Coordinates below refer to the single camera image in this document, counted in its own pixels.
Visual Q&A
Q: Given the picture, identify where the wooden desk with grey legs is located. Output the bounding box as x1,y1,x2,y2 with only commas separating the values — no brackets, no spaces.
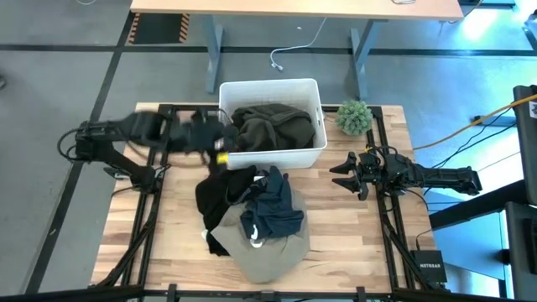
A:
128,0,465,102

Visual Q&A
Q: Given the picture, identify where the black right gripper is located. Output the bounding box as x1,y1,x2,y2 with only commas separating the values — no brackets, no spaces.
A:
329,151,382,201

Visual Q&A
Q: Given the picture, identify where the black equipment cabinet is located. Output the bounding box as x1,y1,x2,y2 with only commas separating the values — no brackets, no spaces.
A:
505,85,537,301

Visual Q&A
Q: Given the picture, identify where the green artificial plant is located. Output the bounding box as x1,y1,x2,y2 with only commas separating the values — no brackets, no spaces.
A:
335,99,374,137

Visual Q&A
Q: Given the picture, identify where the black mat with hazard stripes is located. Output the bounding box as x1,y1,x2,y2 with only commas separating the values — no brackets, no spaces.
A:
127,12,190,45

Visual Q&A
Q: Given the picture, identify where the navy blue garment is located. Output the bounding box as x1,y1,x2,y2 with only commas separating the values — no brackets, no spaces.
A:
239,165,305,241

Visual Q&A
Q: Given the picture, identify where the olive green sweatshirt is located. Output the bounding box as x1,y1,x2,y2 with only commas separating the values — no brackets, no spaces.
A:
230,103,316,153

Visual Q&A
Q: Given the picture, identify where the black aluminium table frame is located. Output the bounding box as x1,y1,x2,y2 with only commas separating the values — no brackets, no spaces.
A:
0,103,537,302

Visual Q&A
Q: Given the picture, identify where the black garment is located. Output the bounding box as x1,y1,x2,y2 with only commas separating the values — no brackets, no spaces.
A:
195,154,258,257

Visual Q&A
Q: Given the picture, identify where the black cable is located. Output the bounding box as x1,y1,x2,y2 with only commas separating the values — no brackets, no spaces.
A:
431,121,518,169

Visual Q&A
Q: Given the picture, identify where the black Netgear network switch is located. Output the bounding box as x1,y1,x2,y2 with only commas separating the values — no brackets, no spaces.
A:
409,249,448,284

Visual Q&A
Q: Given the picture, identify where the white cable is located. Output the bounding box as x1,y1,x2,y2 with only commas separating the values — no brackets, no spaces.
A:
269,16,328,71

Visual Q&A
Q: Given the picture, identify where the beige garment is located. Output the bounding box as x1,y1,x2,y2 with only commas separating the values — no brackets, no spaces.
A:
209,188,311,285

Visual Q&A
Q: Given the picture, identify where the yellow cable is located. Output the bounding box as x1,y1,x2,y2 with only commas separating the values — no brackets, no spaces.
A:
413,92,537,151

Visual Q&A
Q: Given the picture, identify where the white plastic laundry basket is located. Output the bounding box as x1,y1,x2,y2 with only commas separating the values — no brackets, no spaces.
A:
217,78,328,171

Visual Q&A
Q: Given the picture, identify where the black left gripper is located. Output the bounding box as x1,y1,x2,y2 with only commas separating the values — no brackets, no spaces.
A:
180,117,241,163

